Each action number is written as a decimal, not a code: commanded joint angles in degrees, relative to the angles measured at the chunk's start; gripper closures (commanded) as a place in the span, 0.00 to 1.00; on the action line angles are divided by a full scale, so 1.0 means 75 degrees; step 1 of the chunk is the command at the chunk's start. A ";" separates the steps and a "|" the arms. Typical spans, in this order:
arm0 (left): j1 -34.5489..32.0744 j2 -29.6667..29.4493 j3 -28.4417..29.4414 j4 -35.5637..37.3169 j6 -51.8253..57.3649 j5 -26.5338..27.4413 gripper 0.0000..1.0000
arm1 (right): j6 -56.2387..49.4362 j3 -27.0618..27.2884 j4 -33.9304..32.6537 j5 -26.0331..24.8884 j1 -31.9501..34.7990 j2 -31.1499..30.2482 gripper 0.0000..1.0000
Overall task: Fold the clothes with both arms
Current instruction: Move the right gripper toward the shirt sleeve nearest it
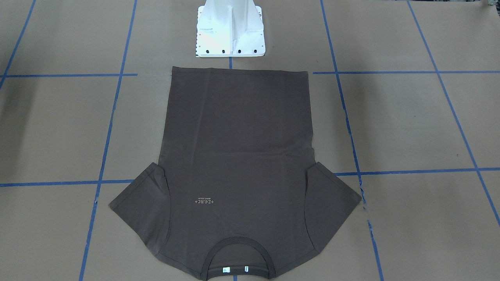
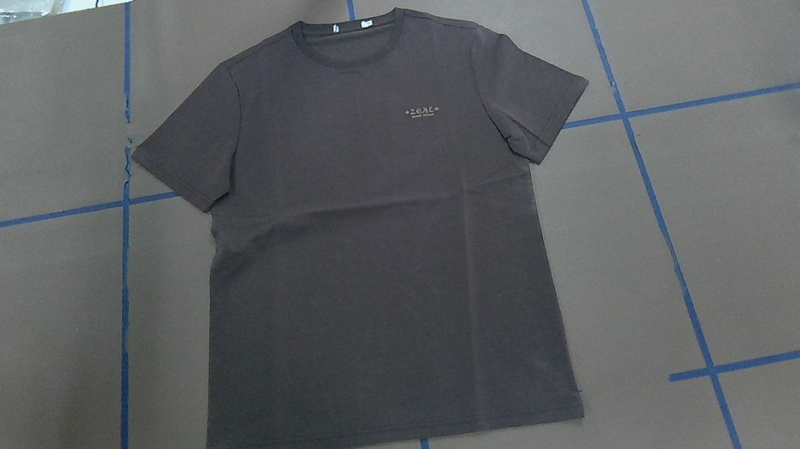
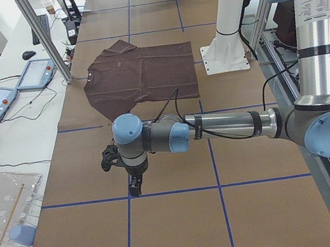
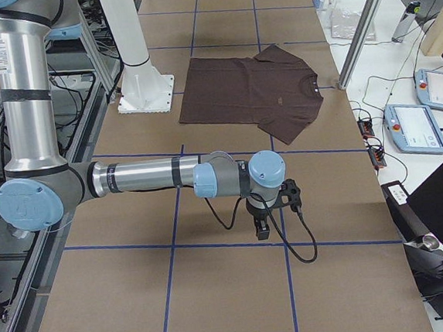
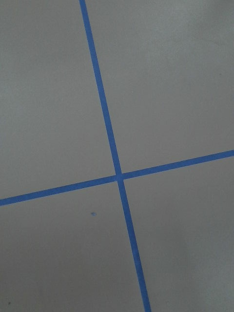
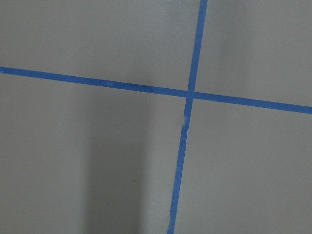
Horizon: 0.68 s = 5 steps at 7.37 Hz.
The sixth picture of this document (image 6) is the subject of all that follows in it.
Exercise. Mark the blue tape line crosswise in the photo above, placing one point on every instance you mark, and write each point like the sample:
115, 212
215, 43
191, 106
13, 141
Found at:
158, 90

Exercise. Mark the blue tape line lengthwise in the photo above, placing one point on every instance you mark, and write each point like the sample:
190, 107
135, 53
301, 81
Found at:
187, 115

